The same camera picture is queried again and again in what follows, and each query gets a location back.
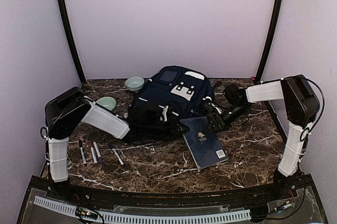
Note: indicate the black right frame post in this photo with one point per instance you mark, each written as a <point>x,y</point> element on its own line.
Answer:
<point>269,40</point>

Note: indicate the small circuit board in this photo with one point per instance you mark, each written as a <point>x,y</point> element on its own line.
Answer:
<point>85,214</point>

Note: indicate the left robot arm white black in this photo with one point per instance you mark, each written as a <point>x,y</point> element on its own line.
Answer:
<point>65,112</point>

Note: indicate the grey slotted cable duct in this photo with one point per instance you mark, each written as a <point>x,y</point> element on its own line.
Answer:
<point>143,215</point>

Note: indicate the black left frame post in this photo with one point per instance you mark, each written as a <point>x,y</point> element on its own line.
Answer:
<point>71,41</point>

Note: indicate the celadon bowl rear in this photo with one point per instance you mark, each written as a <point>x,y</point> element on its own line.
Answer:
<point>134,83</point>

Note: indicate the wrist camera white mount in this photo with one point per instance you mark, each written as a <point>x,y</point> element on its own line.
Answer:
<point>210,106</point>
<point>164,115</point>

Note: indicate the navy blue student backpack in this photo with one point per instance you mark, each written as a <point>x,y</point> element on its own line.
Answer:
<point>181,88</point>

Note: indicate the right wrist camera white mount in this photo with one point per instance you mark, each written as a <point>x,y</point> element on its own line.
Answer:
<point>210,106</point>

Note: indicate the dark blue hardcover book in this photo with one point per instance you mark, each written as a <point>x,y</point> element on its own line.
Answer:
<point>205,148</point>

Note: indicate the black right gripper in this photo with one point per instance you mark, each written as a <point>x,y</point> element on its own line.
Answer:
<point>217,120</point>

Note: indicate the blue cap marker pen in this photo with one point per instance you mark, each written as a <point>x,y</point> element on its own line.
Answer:
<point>113,150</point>

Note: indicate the purple tip white marker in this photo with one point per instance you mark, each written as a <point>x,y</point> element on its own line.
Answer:
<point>98,152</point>

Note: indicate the black frame post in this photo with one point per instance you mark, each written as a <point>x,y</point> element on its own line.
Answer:
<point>269,40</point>
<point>71,41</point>

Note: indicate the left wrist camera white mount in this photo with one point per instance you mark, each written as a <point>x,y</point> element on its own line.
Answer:
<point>164,115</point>

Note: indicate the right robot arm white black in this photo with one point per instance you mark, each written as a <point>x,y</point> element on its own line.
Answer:
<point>304,104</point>

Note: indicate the celadon bowl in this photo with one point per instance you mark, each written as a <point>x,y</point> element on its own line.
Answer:
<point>134,83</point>
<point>107,102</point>

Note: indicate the black marker pen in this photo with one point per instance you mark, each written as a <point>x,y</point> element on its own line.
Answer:
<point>82,153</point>

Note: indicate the celadon bowl front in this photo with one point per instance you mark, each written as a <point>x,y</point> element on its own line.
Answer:
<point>107,102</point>

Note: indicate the red cap marker pen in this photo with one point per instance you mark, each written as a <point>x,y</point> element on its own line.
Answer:
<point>93,153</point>

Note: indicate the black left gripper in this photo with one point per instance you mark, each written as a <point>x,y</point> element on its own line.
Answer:
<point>173,131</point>

